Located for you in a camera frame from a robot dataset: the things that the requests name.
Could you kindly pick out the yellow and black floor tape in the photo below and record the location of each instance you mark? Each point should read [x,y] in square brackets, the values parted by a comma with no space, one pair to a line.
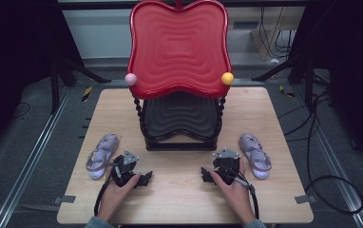
[87,93]
[286,91]

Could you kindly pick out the black curtain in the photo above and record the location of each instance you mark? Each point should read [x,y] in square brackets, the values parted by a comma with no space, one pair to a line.
[350,47]
[15,47]

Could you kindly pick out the purple sandal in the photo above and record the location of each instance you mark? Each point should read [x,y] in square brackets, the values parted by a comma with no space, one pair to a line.
[102,152]
[255,153]

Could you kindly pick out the aluminium floor rail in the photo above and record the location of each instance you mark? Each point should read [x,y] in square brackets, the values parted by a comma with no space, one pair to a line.
[30,161]
[338,177]

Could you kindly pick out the person's left hand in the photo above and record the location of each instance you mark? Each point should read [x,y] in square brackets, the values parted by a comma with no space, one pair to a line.
[114,199]

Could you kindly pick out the person's right hand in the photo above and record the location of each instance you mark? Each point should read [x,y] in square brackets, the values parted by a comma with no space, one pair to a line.
[236,199]

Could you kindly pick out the black metal stand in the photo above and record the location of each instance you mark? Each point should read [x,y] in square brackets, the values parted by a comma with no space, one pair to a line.
[309,82]
[54,85]

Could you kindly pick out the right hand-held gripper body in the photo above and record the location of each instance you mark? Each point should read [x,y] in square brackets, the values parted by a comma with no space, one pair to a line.
[227,163]

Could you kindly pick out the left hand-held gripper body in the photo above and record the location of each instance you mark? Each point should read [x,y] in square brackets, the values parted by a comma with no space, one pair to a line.
[126,163]

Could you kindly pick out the grey tape piece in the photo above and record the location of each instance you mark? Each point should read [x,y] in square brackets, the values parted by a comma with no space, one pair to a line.
[305,199]
[65,199]

